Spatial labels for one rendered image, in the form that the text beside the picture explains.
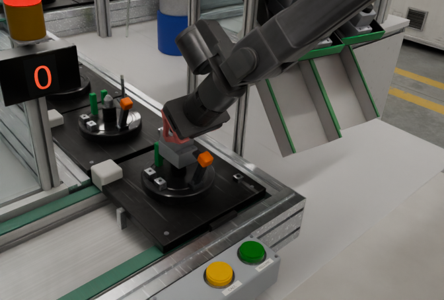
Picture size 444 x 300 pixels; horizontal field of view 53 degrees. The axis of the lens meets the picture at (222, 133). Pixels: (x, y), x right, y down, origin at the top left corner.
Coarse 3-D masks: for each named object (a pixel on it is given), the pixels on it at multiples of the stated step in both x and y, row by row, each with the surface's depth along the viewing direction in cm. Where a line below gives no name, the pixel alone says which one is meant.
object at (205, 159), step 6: (198, 150) 77; (198, 156) 75; (204, 156) 74; (210, 156) 75; (198, 162) 75; (204, 162) 74; (210, 162) 75; (198, 168) 76; (204, 168) 76; (198, 174) 77; (192, 180) 79; (198, 180) 79
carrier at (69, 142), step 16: (128, 96) 114; (48, 112) 100; (80, 112) 105; (96, 112) 101; (112, 112) 97; (144, 112) 107; (64, 128) 99; (80, 128) 96; (96, 128) 95; (112, 128) 96; (128, 128) 96; (144, 128) 101; (64, 144) 93; (80, 144) 94; (96, 144) 94; (112, 144) 94; (128, 144) 95; (144, 144) 95; (80, 160) 89; (96, 160) 89; (112, 160) 89
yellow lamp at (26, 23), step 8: (8, 8) 61; (16, 8) 61; (24, 8) 61; (32, 8) 62; (40, 8) 63; (8, 16) 62; (16, 16) 62; (24, 16) 62; (32, 16) 62; (40, 16) 64; (8, 24) 64; (16, 24) 62; (24, 24) 62; (32, 24) 63; (40, 24) 64; (16, 32) 63; (24, 32) 63; (32, 32) 63; (40, 32) 64; (24, 40) 64
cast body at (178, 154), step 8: (160, 144) 81; (168, 144) 78; (176, 144) 77; (184, 144) 79; (192, 144) 80; (160, 152) 82; (168, 152) 79; (176, 152) 78; (184, 152) 78; (192, 152) 79; (168, 160) 80; (176, 160) 78; (184, 160) 79; (192, 160) 80
